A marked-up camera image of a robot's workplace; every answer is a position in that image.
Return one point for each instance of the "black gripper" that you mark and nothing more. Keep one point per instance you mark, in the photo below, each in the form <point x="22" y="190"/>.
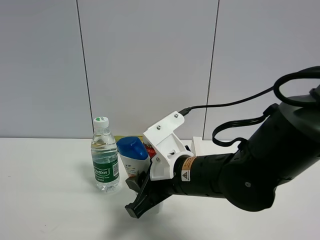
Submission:
<point x="149" y="193"/>

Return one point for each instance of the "white shampoo bottle blue cap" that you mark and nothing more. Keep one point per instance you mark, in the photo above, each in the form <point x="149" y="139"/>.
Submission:
<point x="133" y="155"/>

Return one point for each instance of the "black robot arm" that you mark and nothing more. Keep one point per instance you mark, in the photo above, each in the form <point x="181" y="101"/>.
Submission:
<point x="283" y="147"/>

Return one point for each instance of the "red soda can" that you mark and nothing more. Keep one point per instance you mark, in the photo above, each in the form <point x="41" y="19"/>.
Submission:
<point x="149" y="148"/>

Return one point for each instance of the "clear water bottle green label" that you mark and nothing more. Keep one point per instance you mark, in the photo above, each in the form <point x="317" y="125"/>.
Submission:
<point x="104" y="154"/>

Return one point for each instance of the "white cardboard box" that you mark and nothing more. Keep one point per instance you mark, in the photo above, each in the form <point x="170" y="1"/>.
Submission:
<point x="200" y="147"/>

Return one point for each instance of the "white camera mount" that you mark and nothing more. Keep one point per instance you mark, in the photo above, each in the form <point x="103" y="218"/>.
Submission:
<point x="167" y="145"/>

